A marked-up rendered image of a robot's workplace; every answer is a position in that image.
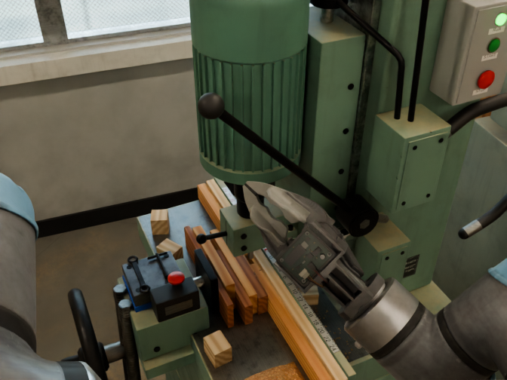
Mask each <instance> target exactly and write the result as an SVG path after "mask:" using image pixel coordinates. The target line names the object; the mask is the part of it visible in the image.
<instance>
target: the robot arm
mask: <svg viewBox="0 0 507 380"><path fill-rule="evenodd" d="M243 192H244V199H245V203H246V205H247V208H248V210H249V212H250V219H251V220H252V222H253V223H254V224H255V225H256V226H257V228H258V229H259V230H260V232H261V235H262V237H263V240H264V243H265V245H266V248H267V250H268V251H269V253H270V254H271V256H272V257H273V258H274V259H275V260H276V262H275V263H274V265H275V266H276V267H277V268H279V269H280V270H281V271H282V272H283V273H284V274H285V275H286V276H287V277H288V278H289V279H290V280H291V281H292V282H293V283H294V284H295V285H296V286H297V287H298V288H299V289H300V290H302V291H303V292H304V293H306V292H307V291H308V290H309V289H310V288H311V287H312V286H313V285H316V286H317V287H321V288H323V289H324V290H325V291H326V292H328V293H329V294H330V295H331V296H332V297H333V298H334V299H335V300H336V301H337V302H338V303H339V304H340V305H341V306H342V307H341V308H340V310H339V312H338V314H339V315H340V316H341V317H342V318H343V319H344V320H345V321H346V323H345V325H344V330H345V331H346V332H347V333H348V334H349V335H350V336H351V337H352V338H353V339H354V340H355V341H356V342H355V347H356V348H358V349H360V348H362V347H363V348H364V349H365V351H366V352H368V353H369V354H370V355H371V356H372V357H373V358H374V359H375V360H376V361H377V362H378V363H379V364H380V365H381V366H382V367H383V368H384V369H385V370H386V371H387V372H389V373H390V374H391V375H392V376H393V377H394V378H395V379H396V380H496V374H495V372H497V371H498V370H499V371H500V372H501V374H502V376H503V378H504V379H502V380H507V258H506V259H504V260H503V261H502V262H500V263H499V264H498V265H497V266H495V267H494V268H489V269H488V270H487V271H488V272H487V273H486V274H485V275H484V276H483V277H481V278H480V279H479V280H477V281H476V282H475V283H474V284H472V285H471V286H470V287H469V288H468V289H467V290H465V291H464V292H463V293H461V294H460V295H459V296H457V297H456V298H455V299H454V300H453V301H452V302H450V303H449V304H448V305H446V306H445V307H444V308H442V309H441V310H440V311H439V312H438V313H437V314H435V315H434V314H433V313H432V312H431V311H429V310H428V309H427V308H426V307H425V306H424V305H423V304H422V303H421V302H419V300H418V299H417V298H416V297H414V296H413V295H412V294H411V293H410V292H409V291H408V290H407V289H406V288H405V287H403V286H402V285H401V284H400V283H399V282H398V281H397V280H396V279H395V278H393V277H390V278H387V279H386V280H384V279H383V278H382V277H381V276H380V275H379V274H378V273H375V274H372V275H371V276H370V277H369V278H368V279H366V281H364V280H362V279H361V278H362V277H363V276H364V272H363V270H362V268H361V266H360V265H359V263H358V261H357V259H356V258H355V256H354V254H353V252H352V251H351V249H350V248H349V245H348V244H347V243H346V240H345V238H344V237H343V234H341V232H340V230H339V229H338V228H336V227H335V226H334V225H333V224H334V223H335V220H334V219H332V218H330V217H329V216H328V214H327V212H326V211H325V210H324V208H323V207H322V206H320V205H319V204H318V203H316V202H315V201H313V200H311V199H308V198H305V197H303V196H301V195H298V194H295V193H293V192H289V191H287V190H284V189H282V188H279V187H276V186H273V185H270V184H267V183H264V182H252V181H247V182H246V183H245V184H244V185H243ZM258 195H262V196H264V197H265V198H266V199H267V200H268V202H269V203H270V204H273V205H275V206H277V207H278V208H280V209H281V211H282V213H283V214H284V218H285V219H287V220H288V221H289V222H290V223H295V222H302V223H304V228H303V229H302V232H301V233H300V234H299V235H298V236H297V237H296V238H295V239H293V238H291V239H290V240H289V241H287V233H288V226H287V225H286V224H285V223H284V222H283V221H282V220H280V219H276V218H275V217H274V216H273V215H272V214H271V213H270V210H269V208H268V207H267V206H266V205H264V204H263V203H262V202H261V201H260V199H259V196H258ZM37 238H38V226H37V223H36V222H35V213H34V208H33V205H32V202H31V200H30V199H29V196H28V195H27V193H26V192H25V191H24V190H23V189H22V188H21V187H19V186H18V185H16V184H15V183H14V182H13V181H12V180H11V179H10V178H9V177H7V176H6V175H4V174H2V173H0V380H101V378H100V377H99V376H98V375H97V374H96V373H95V372H94V371H93V370H92V368H90V367H89V365H87V364H86V363H85V362H82V361H50V360H46V359H43V358H41V357H40V356H38V355H37V353H36V257H35V241H36V240H37ZM285 270H286V271H285ZM288 273H289V274H288ZM291 276H292V277H291ZM294 279H295V280H294ZM297 282H298V283H297Z"/></svg>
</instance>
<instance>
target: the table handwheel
mask: <svg viewBox="0 0 507 380"><path fill-rule="evenodd" d="M68 299H69V304H70V308H71V310H72V316H73V318H74V321H75V326H76V329H77V333H78V337H79V340H80V343H81V348H79V350H78V352H77V353H78V358H79V361H82V362H85V363H86V364H87V365H89V367H90V368H92V370H93V371H94V372H95V373H96V374H97V375H98V376H99V377H100V378H101V380H108V378H107V375H106V371H107V370H108V369H109V363H113V362H115V361H118V360H121V359H124V358H125V351H124V347H123V346H122V345H121V344H120V341H117V342H114V343H112V344H109V345H105V346H103V343H101V342H98V341H97V338H96V336H95V332H94V328H93V325H92V322H91V318H90V315H89V313H88V308H87V306H86V303H85V298H84V296H83V294H82V291H81V290H80V289H78V288H73V289H71V290H70V291H69V293H68Z"/></svg>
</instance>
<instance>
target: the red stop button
mask: <svg viewBox="0 0 507 380"><path fill-rule="evenodd" d="M494 78H495V73H494V72H493V71H491V70H487V71H485V72H483V73H482V74H481V76H480V77H479V79H478V86H479V88H481V89H485V88H488V87H489V86H491V84H492V83H493V81H494Z"/></svg>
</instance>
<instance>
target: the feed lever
mask: <svg viewBox="0 0 507 380"><path fill-rule="evenodd" d="M224 108H225V105H224V101H223V99H222V97H221V96H220V95H218V94H216V93H206V94H204V95H203V96H201V98H200V99H199V101H198V111H199V113H200V114H201V115H202V116H203V117H204V118H206V119H216V118H219V119H220V120H221V121H223V122H224V123H226V124H228V125H229V126H230V127H231V128H232V129H234V130H235V131H237V132H238V133H240V134H241V135H242V136H243V137H244V138H246V139H248V140H249V141H250V142H252V143H253V144H254V145H255V146H257V147H258V148H259V149H261V150H262V151H264V152H265V153H266V154H267V155H269V156H270V157H272V158H273V159H275V160H276V161H277V162H278V163H279V164H281V165H282V166H284V167H285V168H287V169H288V170H289V171H290V172H292V173H293V174H295V175H296V176H298V177H299V178H300V179H301V180H302V181H304V182H305V183H307V184H308V185H310V186H311V187H313V189H315V190H316V191H317V192H319V193H320V194H322V195H323V196H325V197H326V198H327V199H328V200H330V201H331V202H333V203H334V204H335V205H337V209H336V218H337V220H338V221H339V222H340V223H341V224H342V225H343V227H344V228H345V229H346V230H347V231H348V233H350V235H351V236H353V237H361V236H364V235H366V234H368V233H369V232H371V231H372V230H373V229H374V228H375V226H376V224H377V223H378V222H381V223H387V222H388V221H389V217H388V216H387V215H386V214H379V213H378V212H377V211H376V210H375V209H374V208H373V207H372V206H371V205H370V204H369V203H368V202H367V201H366V200H365V199H364V198H363V197H362V196H361V195H350V196H348V197H346V198H344V199H341V198H340V197H338V196H337V195H336V194H334V193H333V192H332V191H331V190H330V189H328V188H327V187H325V186H324V185H323V184H321V183H320V182H319V181H318V180H316V179H315V178H314V177H312V176H311V175H309V174H308V173H307V172H306V171H305V170H303V169H302V168H301V167H299V166H298V165H296V164H295V163H294V162H292V160H290V159H289V158H287V157H286V156H285V155H283V154H282V153H281V152H279V150H277V149H276V148H274V147H273V146H271V145H270V144H269V143H268V142H266V141H265V140H264V139H263V138H261V137H260V136H258V135H257V134H256V133H254V132H253V131H252V130H251V129H250V128H248V127H247V126H245V125H244V124H242V123H241V122H240V121H239V120H238V119H237V118H235V117H234V116H232V115H231V114H229V113H228V112H227V111H226V110H225V109H224Z"/></svg>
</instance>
